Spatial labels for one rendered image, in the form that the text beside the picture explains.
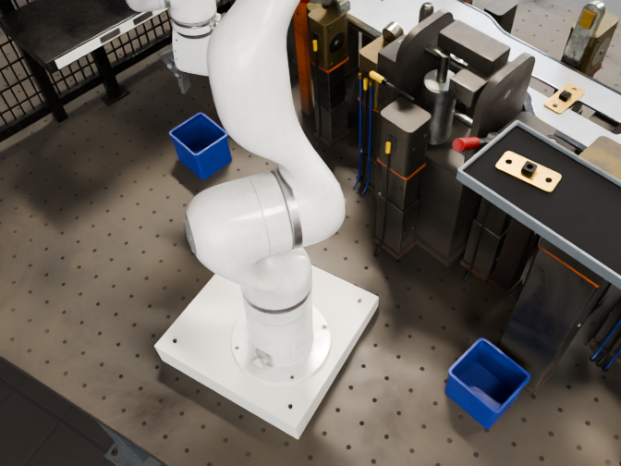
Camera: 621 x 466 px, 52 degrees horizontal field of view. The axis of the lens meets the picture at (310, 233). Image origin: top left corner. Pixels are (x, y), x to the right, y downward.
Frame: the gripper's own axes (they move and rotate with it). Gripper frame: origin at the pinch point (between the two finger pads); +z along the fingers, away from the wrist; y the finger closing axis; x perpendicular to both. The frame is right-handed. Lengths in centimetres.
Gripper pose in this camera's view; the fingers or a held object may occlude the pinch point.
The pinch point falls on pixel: (206, 90)
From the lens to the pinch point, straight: 136.1
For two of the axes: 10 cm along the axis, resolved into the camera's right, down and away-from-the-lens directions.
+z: 0.0, 6.0, 8.0
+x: -2.6, 7.7, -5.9
